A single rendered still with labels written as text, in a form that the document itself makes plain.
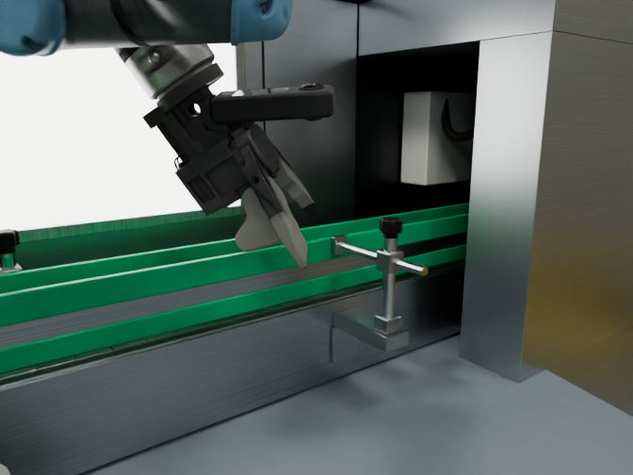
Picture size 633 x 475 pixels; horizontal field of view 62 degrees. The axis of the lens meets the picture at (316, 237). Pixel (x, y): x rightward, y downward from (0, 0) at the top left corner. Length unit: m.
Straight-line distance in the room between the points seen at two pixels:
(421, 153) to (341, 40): 0.26
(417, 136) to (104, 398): 0.73
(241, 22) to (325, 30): 0.61
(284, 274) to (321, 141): 0.32
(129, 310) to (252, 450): 0.22
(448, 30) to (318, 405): 0.58
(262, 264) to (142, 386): 0.21
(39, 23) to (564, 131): 0.65
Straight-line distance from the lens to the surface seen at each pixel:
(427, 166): 1.05
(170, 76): 0.51
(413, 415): 0.74
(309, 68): 0.95
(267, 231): 0.49
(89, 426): 0.65
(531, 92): 0.78
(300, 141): 0.93
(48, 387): 0.62
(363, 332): 0.72
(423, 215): 0.99
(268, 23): 0.37
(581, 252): 0.92
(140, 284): 0.63
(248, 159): 0.49
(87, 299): 0.61
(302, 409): 0.74
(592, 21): 0.86
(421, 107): 1.06
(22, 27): 0.42
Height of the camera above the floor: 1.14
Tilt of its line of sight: 13 degrees down
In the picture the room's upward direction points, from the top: straight up
